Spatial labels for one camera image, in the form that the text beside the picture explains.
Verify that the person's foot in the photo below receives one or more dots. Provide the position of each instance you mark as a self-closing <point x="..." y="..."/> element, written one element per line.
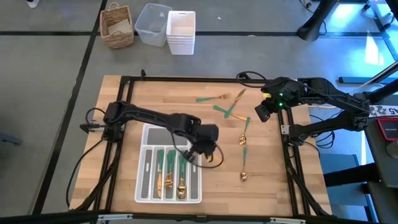
<point x="32" y="3"/>

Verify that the clear plastic bin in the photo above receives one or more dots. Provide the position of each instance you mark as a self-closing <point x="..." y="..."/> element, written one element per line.
<point x="152" y="26"/>

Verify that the dark blue box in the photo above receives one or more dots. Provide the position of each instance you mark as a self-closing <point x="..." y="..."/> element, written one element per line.
<point x="342" y="196"/>

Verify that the black table clamp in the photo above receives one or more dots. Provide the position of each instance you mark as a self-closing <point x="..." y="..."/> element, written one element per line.
<point x="245" y="75"/>
<point x="143" y="74"/>

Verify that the black desk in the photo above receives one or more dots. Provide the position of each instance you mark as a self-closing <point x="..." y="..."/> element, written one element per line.
<point x="373" y="149"/>

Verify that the white cutlery tray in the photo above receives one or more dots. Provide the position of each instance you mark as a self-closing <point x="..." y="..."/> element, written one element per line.
<point x="155" y="138"/>

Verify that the black desk crossbar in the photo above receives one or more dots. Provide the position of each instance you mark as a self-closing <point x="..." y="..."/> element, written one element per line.
<point x="351" y="175"/>

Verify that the grey round object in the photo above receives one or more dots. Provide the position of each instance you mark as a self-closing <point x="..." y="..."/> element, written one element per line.
<point x="394" y="150"/>

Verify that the black aluminium table frame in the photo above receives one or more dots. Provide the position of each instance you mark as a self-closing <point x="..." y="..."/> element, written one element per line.
<point x="202" y="79"/>

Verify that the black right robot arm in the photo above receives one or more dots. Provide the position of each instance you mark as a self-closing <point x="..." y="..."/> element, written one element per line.
<point x="329" y="93"/>

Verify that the white plastic storage bin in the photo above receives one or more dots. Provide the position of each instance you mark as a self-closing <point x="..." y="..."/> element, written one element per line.
<point x="181" y="43"/>

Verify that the red and black device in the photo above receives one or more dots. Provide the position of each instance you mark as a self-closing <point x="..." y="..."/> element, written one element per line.
<point x="388" y="129"/>

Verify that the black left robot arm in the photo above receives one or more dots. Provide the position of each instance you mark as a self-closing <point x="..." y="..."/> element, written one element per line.
<point x="149" y="116"/>

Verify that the black aluminium crossbar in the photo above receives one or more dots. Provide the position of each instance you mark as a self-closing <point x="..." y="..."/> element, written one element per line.
<point x="46" y="217"/>

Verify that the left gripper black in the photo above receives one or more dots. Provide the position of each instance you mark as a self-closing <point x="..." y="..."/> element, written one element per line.
<point x="202" y="148"/>

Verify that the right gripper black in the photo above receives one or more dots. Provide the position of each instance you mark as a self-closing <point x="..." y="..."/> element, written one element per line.
<point x="284" y="91"/>

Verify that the white mounting plate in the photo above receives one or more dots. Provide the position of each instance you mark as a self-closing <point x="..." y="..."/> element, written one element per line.
<point x="284" y="129"/>

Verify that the black stand leg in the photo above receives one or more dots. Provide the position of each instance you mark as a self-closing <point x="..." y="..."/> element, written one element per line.
<point x="314" y="28"/>

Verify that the silver frame bracket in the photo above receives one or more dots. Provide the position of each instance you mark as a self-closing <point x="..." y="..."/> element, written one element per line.
<point x="115" y="217"/>
<point x="287" y="221"/>

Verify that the woven wicker basket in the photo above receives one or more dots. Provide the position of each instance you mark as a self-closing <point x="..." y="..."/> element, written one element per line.
<point x="119" y="42"/>

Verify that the white printed paper label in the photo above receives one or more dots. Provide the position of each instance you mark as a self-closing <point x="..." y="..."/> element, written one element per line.
<point x="384" y="111"/>

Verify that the beige paper sheet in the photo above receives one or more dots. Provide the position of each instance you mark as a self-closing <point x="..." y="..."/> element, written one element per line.
<point x="119" y="27"/>

